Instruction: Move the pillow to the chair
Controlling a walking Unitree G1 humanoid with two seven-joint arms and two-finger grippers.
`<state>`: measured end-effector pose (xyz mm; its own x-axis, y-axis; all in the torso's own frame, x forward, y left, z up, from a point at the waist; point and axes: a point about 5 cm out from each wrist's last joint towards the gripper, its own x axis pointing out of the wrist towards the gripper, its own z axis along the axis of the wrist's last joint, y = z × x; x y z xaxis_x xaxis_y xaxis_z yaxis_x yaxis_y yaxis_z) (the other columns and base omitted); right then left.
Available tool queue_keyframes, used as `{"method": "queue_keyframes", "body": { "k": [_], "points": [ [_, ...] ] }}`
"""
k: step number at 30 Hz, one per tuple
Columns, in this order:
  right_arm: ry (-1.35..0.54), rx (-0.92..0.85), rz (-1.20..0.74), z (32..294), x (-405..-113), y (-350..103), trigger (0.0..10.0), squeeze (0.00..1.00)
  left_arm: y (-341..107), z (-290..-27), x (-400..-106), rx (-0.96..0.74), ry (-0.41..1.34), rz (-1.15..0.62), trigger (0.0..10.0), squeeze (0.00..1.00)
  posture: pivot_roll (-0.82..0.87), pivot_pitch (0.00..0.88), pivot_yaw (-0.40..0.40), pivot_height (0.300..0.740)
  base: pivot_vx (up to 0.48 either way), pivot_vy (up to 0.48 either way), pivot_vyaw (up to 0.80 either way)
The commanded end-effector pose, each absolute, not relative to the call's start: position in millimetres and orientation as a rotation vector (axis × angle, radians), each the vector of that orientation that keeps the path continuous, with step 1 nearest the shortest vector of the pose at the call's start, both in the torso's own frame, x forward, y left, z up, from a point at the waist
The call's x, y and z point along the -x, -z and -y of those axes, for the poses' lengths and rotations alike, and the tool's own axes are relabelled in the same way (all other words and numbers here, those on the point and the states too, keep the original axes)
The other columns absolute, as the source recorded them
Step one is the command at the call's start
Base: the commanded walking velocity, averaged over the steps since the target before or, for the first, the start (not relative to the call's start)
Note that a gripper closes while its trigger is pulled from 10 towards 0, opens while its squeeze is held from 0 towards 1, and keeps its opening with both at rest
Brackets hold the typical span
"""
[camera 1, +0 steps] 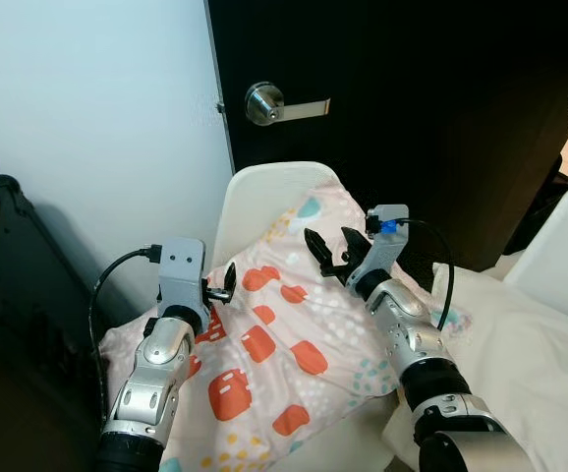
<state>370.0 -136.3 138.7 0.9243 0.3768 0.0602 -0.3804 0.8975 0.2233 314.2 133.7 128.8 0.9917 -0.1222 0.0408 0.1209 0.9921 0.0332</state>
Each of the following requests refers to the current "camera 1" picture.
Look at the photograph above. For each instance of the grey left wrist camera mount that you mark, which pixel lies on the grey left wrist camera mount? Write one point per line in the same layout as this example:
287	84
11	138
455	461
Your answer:
181	270

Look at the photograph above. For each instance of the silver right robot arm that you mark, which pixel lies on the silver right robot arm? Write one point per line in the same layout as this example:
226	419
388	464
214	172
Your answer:
407	329

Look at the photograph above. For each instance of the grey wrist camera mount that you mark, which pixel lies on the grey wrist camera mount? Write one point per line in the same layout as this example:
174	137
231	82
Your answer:
377	256
181	270

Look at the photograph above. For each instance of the black suitcase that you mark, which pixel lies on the black suitcase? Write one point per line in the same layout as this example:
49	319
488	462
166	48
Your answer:
19	324

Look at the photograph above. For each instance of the dark brown door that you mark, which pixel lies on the dark brown door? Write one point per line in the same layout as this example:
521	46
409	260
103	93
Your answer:
441	98

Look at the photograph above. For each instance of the pink pillow with coloured dots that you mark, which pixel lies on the pink pillow with coloured dots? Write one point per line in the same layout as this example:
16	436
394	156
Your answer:
284	334

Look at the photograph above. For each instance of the bed with cream sheet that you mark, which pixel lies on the bed with cream sheet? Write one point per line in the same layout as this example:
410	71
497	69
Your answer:
530	374

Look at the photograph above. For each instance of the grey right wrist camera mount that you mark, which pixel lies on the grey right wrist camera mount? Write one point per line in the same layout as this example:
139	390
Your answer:
377	256

